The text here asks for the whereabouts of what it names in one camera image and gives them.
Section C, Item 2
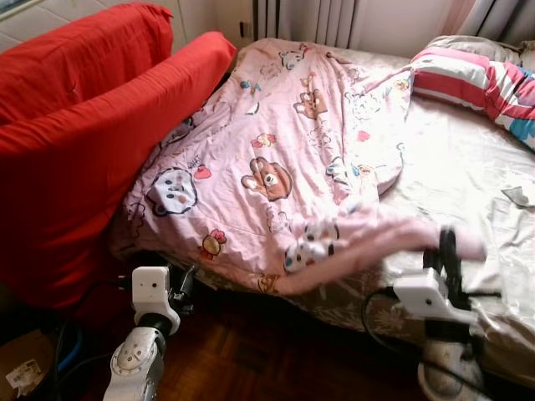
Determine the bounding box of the beige floral bed sheet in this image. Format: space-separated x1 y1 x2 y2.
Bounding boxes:
201 46 535 385

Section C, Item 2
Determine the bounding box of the long red cushion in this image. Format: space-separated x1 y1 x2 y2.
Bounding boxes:
0 32 237 310

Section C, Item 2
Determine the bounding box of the white crumpled cloth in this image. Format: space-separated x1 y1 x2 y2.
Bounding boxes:
500 185 535 207

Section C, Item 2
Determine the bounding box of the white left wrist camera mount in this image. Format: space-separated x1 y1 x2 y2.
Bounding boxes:
131 266 181 331

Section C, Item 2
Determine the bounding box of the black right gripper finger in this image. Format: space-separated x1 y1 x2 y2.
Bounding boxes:
437 227 461 272

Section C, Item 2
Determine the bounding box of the pink curtain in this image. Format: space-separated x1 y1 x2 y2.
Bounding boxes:
443 0 479 36

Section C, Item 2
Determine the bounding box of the white radiator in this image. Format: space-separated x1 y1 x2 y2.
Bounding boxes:
251 0 360 49

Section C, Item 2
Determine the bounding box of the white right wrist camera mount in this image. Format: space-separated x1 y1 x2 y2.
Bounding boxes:
393 267 479 325

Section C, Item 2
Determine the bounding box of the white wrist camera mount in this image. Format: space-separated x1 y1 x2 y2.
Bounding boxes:
131 266 181 331
393 267 479 325

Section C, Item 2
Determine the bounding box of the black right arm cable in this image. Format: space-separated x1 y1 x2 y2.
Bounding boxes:
361 288 427 368

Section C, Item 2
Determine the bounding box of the red blue striped bolster pillow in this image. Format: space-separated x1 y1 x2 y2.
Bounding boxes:
410 46 535 151

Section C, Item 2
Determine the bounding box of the pink cartoon print quilt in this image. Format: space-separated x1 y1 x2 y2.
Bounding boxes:
109 38 486 295

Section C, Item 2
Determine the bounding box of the blue cable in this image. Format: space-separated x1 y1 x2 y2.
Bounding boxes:
54 322 84 373

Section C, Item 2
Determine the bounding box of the brown cardboard box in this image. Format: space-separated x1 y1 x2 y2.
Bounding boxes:
0 330 55 400

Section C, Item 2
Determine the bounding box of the grey curtain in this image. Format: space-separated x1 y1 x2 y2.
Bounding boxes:
464 0 535 43

